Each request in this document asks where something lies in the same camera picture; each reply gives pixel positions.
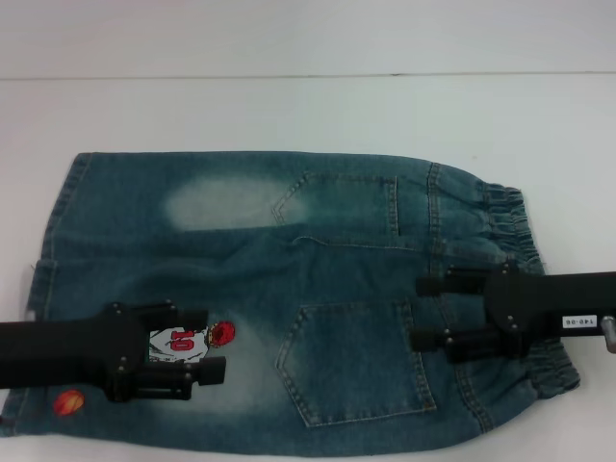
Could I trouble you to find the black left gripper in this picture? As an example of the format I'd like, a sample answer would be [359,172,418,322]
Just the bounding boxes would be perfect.
[0,299,227,403]

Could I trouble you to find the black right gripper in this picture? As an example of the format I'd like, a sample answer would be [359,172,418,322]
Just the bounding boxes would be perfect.
[409,262,616,365]

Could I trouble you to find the blue denim shorts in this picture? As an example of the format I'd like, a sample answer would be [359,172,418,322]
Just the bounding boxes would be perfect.
[0,151,586,440]

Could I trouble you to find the silver metal camera bracket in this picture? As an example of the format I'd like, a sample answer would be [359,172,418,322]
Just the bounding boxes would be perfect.
[598,315,616,353]

